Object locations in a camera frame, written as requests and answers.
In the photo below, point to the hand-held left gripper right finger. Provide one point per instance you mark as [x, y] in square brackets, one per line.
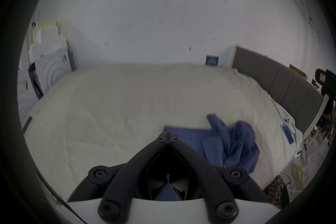
[210, 183]

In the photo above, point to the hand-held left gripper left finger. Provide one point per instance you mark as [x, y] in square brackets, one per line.
[123, 181]

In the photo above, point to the dark blue shirt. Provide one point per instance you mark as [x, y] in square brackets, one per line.
[236, 144]

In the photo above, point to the bed with beige sheet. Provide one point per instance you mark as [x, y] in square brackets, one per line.
[118, 112]

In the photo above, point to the leopard print cloth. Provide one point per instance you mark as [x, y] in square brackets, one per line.
[278, 191]

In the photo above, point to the blue card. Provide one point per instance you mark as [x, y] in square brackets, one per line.
[288, 137]

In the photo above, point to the grey padded headboard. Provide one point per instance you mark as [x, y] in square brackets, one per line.
[283, 78]

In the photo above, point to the black tripod with camera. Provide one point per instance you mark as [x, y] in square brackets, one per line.
[325, 81]

